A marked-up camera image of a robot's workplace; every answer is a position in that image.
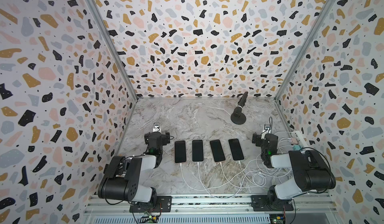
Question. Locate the pink charger plug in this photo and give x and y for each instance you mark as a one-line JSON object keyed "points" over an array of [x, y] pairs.
{"points": [[294, 141]]}

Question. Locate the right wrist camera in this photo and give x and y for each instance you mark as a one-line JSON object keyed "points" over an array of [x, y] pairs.
{"points": [[267, 128]]}

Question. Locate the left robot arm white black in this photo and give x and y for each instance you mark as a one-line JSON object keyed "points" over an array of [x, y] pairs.
{"points": [[122, 174]]}

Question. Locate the black phone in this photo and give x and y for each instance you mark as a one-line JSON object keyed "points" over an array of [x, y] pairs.
{"points": [[180, 152], [217, 151], [236, 150], [197, 151]]}

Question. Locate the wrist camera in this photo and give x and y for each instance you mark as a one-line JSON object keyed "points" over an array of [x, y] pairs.
{"points": [[267, 128], [156, 127]]}

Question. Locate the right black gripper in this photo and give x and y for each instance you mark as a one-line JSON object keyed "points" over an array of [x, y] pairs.
{"points": [[265, 138]]}

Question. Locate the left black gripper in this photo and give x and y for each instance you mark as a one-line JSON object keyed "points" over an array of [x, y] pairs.
{"points": [[157, 137]]}

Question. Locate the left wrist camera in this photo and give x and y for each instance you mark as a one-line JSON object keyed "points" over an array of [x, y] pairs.
{"points": [[156, 127]]}

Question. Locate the white power strip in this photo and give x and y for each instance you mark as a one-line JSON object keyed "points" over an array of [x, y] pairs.
{"points": [[301, 139]]}

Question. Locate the black microphone on stand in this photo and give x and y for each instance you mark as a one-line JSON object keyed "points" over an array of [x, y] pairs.
{"points": [[238, 117]]}

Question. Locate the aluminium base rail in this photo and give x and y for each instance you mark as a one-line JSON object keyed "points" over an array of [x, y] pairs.
{"points": [[203, 209]]}

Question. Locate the teal charger plug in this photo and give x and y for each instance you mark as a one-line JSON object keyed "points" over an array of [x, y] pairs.
{"points": [[296, 147]]}

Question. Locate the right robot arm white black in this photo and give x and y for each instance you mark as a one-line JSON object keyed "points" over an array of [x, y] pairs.
{"points": [[311, 172]]}

